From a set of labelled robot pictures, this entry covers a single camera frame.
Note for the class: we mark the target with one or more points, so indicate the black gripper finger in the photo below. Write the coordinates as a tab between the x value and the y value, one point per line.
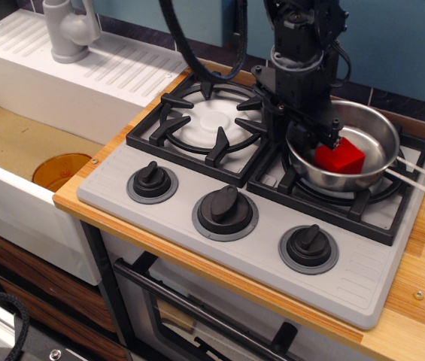
275	120
302	140

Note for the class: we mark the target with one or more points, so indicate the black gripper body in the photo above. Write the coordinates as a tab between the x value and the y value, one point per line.
305	93

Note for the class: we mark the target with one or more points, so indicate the red cube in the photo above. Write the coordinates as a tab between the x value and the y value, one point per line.
345	158

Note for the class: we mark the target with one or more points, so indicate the stainless steel pan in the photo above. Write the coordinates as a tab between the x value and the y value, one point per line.
372	133

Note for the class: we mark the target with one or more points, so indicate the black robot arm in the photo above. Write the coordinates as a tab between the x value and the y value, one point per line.
304	32

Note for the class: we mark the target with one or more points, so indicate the black middle stove knob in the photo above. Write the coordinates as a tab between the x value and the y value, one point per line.
225	215

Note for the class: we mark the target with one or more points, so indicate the black stove knob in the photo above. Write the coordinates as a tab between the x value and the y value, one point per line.
308	250
225	215
152	184

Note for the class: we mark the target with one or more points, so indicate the black right stove knob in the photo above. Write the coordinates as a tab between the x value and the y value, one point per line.
308	250

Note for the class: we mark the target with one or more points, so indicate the grey stove top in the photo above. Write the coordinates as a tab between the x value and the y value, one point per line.
354	290

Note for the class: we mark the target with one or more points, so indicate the black left stove knob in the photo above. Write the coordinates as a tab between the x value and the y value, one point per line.
152	184

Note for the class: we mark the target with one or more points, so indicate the black right burner grate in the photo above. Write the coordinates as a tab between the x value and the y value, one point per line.
375	213

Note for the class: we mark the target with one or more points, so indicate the grey toy faucet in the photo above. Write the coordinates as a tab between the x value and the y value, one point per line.
70	33

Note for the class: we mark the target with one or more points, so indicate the white sink unit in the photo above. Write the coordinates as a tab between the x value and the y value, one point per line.
48	109

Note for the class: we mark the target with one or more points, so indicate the wooden drawer front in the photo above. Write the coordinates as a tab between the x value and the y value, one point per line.
67	307

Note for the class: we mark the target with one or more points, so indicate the oven door with handle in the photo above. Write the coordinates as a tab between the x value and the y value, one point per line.
190	318

